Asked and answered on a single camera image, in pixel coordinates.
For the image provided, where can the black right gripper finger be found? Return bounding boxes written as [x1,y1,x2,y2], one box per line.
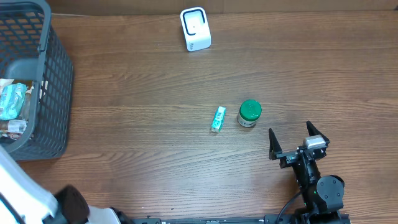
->
[306,121,330,145]
[269,128,282,160]

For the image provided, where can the green lid jar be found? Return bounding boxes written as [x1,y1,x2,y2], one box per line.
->
[237,100,262,128]

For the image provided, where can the beige Pantree snack pouch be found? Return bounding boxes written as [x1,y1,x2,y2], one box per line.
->
[1,78,34,140]

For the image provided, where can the teal snack packet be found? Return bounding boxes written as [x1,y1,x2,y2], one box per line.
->
[1,83,27,120]

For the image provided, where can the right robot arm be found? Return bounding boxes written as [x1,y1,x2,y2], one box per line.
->
[264,121,351,224]

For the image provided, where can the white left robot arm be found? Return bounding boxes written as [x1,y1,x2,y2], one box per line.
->
[1,148,130,224]

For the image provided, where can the white barcode scanner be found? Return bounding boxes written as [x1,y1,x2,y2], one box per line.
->
[180,7,211,52]

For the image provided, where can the small teal box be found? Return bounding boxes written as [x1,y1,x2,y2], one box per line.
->
[211,106,226,133]

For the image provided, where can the dark grey plastic basket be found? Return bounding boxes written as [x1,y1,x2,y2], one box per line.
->
[1,0,74,161]

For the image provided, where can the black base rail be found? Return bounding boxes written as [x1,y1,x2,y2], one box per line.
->
[131,215,351,224]

